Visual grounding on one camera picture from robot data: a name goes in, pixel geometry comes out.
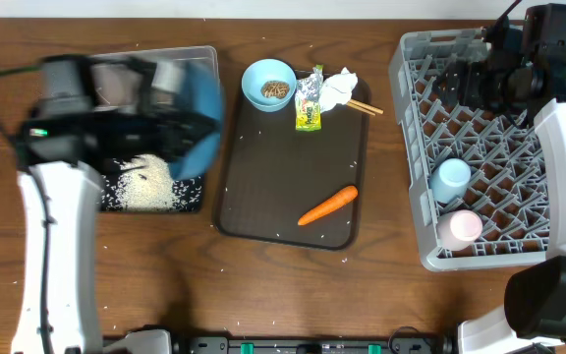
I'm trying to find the crumpled white napkin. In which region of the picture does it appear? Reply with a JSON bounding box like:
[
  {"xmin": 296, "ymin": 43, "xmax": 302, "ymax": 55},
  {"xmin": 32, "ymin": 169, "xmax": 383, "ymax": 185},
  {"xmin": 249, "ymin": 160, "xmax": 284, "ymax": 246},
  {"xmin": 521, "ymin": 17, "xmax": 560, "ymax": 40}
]
[{"xmin": 318, "ymin": 67, "xmax": 358, "ymax": 113}]

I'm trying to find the black rectangular tray bin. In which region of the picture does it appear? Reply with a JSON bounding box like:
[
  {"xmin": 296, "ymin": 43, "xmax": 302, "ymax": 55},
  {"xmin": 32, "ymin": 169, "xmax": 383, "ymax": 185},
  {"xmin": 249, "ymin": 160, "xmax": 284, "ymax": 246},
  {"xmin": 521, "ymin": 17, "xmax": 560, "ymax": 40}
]
[{"xmin": 96, "ymin": 156, "xmax": 205, "ymax": 213}]

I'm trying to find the white rice pile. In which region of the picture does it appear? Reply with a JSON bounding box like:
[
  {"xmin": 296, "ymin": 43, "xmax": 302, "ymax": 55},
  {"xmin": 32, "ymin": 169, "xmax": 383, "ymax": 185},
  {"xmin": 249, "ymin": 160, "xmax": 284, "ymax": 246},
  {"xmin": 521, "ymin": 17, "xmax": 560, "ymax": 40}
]
[{"xmin": 100, "ymin": 153, "xmax": 203, "ymax": 212}]

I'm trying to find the light blue cup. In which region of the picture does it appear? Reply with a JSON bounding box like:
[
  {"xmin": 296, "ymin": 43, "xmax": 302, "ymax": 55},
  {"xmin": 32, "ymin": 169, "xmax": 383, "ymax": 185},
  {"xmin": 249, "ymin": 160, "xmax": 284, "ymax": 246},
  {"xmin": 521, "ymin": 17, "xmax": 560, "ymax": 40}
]
[{"xmin": 429, "ymin": 158, "xmax": 471, "ymax": 204}]

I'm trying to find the wooden chopstick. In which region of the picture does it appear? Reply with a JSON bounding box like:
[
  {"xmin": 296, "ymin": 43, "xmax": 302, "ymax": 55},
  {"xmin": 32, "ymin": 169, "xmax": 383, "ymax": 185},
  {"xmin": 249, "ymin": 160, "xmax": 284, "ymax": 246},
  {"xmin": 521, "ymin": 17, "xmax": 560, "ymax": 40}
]
[
  {"xmin": 346, "ymin": 102, "xmax": 375, "ymax": 116},
  {"xmin": 349, "ymin": 99, "xmax": 384, "ymax": 114}
]

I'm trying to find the pink cup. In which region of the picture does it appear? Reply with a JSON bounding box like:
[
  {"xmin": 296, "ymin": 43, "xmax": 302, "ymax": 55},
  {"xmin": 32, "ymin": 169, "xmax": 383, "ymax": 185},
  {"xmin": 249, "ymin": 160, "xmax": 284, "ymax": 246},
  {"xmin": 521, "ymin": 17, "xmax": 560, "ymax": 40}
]
[{"xmin": 436, "ymin": 210, "xmax": 482, "ymax": 251}]

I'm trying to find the light blue small bowl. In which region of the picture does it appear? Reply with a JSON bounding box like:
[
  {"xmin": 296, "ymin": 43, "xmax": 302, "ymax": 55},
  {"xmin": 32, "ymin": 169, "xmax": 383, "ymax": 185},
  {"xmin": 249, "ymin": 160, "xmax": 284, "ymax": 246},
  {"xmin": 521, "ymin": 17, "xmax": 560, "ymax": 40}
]
[{"xmin": 241, "ymin": 59, "xmax": 297, "ymax": 113}]

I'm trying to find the grey dishwasher rack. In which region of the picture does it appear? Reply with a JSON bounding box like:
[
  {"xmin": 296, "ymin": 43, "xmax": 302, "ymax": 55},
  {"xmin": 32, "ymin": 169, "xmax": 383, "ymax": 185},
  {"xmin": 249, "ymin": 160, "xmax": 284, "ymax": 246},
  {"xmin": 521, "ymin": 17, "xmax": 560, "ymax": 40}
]
[{"xmin": 389, "ymin": 29, "xmax": 550, "ymax": 271}]

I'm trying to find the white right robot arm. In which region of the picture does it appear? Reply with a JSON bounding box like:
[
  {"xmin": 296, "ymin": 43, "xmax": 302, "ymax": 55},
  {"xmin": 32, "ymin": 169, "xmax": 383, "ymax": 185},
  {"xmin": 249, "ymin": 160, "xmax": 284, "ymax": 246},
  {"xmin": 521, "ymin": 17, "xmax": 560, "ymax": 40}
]
[{"xmin": 434, "ymin": 3, "xmax": 566, "ymax": 353}]

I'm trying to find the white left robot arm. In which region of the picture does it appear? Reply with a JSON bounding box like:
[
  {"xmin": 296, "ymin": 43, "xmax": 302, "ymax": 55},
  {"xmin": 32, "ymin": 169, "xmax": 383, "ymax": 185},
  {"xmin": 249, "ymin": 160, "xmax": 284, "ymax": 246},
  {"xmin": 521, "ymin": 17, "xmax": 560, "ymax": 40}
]
[{"xmin": 11, "ymin": 55, "xmax": 224, "ymax": 353}]

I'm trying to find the orange carrot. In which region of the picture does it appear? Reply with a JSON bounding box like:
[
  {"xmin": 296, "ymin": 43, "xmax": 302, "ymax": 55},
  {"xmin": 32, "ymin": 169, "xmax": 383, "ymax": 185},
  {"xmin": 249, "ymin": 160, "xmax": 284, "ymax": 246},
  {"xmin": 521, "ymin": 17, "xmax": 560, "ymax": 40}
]
[{"xmin": 297, "ymin": 185, "xmax": 359, "ymax": 226}]

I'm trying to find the green snack wrapper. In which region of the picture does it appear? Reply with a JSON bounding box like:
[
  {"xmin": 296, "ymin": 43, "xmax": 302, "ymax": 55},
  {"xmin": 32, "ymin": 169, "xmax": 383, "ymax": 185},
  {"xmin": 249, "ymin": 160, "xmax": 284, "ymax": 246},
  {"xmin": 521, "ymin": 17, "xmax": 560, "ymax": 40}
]
[{"xmin": 295, "ymin": 65, "xmax": 323, "ymax": 132}]

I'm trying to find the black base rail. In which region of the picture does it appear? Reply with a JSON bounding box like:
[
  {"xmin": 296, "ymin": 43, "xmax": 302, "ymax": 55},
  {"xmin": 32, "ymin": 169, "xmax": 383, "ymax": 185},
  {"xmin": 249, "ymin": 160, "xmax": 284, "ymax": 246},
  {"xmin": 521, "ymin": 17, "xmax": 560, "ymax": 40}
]
[{"xmin": 100, "ymin": 327, "xmax": 456, "ymax": 354}]

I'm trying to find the clear plastic bin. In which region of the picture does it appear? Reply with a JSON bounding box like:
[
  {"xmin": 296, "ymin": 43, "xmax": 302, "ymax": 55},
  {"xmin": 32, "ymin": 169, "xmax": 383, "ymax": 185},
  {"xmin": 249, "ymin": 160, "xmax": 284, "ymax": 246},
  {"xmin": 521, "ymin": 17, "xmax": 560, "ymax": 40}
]
[{"xmin": 92, "ymin": 45, "xmax": 225, "ymax": 122}]

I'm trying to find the dark blue plate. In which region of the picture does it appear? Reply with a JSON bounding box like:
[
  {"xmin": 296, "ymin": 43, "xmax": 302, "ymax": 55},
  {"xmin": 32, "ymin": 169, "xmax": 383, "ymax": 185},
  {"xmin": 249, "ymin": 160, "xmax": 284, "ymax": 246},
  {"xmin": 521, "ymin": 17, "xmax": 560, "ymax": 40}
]
[{"xmin": 168, "ymin": 62, "xmax": 225, "ymax": 181}]

